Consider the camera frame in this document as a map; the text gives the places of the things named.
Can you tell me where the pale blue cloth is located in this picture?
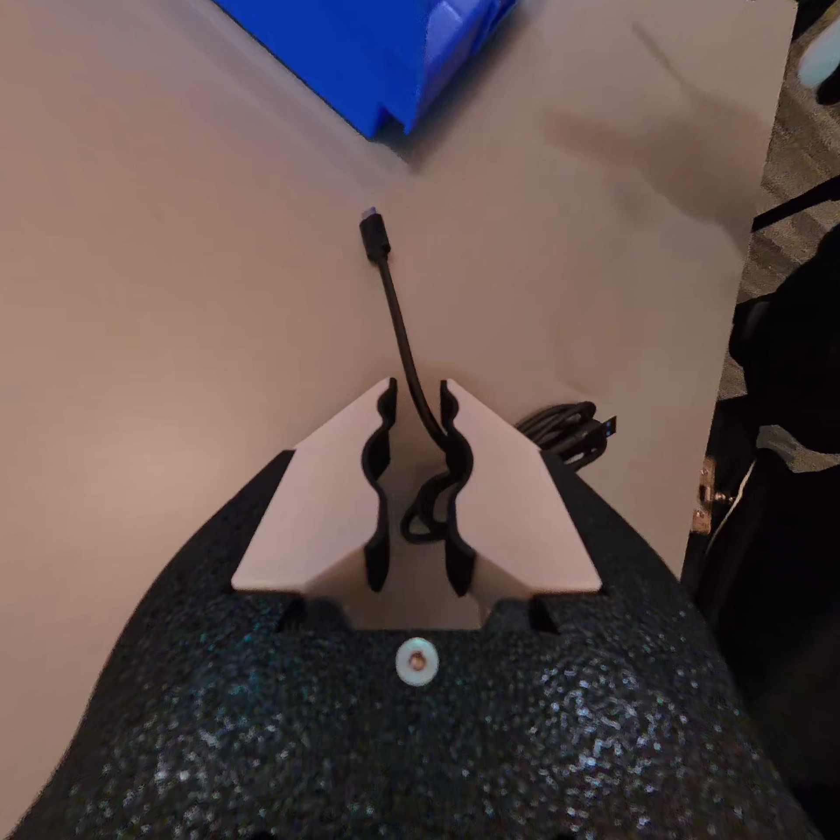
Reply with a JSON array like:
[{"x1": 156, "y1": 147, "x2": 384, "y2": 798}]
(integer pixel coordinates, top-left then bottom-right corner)
[{"x1": 799, "y1": 10, "x2": 840, "y2": 93}]

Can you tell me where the person's black clothing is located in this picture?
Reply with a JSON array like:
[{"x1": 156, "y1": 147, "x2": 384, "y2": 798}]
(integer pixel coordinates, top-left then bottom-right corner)
[{"x1": 682, "y1": 176, "x2": 840, "y2": 834}]

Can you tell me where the metal table bracket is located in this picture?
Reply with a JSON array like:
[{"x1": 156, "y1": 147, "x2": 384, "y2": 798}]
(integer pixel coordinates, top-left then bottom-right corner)
[{"x1": 691, "y1": 455, "x2": 737, "y2": 536}]

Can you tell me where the blue plastic bin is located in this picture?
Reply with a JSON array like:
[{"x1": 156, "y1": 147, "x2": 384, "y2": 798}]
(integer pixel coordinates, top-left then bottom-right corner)
[{"x1": 213, "y1": 0, "x2": 521, "y2": 143}]

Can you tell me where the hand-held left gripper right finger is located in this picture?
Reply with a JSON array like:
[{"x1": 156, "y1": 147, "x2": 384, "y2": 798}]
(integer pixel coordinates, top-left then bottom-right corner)
[{"x1": 440, "y1": 378, "x2": 603, "y2": 599}]

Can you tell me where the black usb-c cable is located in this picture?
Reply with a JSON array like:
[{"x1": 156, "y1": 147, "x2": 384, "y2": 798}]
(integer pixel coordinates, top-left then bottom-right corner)
[{"x1": 359, "y1": 206, "x2": 619, "y2": 546}]

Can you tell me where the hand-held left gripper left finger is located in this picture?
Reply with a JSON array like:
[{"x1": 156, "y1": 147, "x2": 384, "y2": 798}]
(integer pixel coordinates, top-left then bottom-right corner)
[{"x1": 231, "y1": 377, "x2": 399, "y2": 599}]

